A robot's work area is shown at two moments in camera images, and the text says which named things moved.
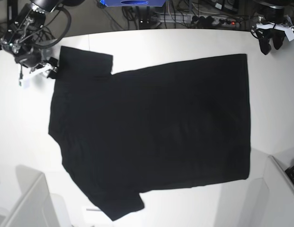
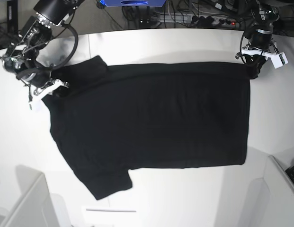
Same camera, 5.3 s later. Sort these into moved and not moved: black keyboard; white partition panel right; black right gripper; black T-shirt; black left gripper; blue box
Moved: black right gripper; black T-shirt; black left gripper
Not moved: white partition panel right; blue box; black keyboard
